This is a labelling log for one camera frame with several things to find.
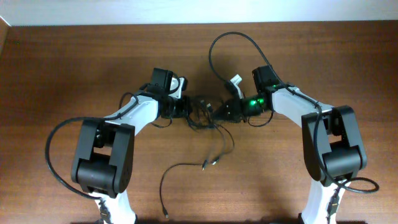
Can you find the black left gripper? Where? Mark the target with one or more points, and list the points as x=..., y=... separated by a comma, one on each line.
x=184, y=110

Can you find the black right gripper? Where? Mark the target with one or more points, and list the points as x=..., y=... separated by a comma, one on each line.
x=235, y=109

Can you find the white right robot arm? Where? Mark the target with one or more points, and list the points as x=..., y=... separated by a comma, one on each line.
x=333, y=148

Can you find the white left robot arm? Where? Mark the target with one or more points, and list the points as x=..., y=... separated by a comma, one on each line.
x=103, y=159

